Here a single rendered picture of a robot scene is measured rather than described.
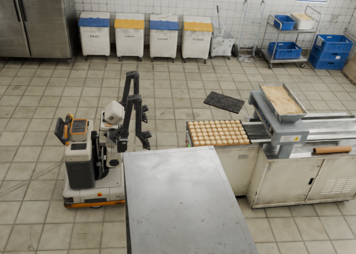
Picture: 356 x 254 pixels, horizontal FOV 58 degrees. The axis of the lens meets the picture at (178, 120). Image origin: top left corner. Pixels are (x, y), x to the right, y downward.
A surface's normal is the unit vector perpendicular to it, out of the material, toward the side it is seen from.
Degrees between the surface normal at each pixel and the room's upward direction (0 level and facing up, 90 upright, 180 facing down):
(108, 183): 0
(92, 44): 91
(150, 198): 0
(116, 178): 0
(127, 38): 91
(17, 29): 90
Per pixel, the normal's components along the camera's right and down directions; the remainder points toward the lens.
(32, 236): 0.07, -0.80
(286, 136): 0.15, 0.61
